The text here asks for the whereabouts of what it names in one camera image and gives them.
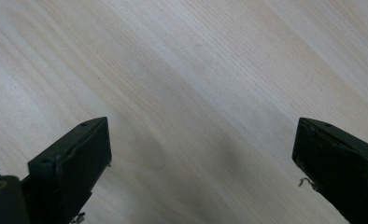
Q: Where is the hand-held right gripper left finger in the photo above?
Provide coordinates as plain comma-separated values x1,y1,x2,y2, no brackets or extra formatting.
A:
21,116,113,224

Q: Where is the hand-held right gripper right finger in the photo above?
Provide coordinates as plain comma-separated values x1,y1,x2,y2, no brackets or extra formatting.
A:
291,117,368,224

